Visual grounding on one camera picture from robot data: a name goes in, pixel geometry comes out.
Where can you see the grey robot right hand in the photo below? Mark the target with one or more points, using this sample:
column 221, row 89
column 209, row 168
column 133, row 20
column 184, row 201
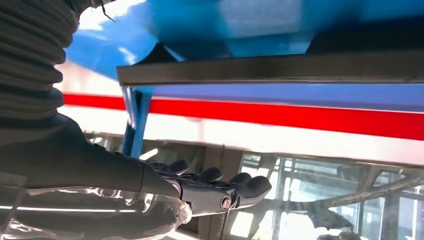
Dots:
column 82, row 179

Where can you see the blue metal shelf rack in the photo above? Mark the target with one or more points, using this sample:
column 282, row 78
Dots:
column 198, row 20

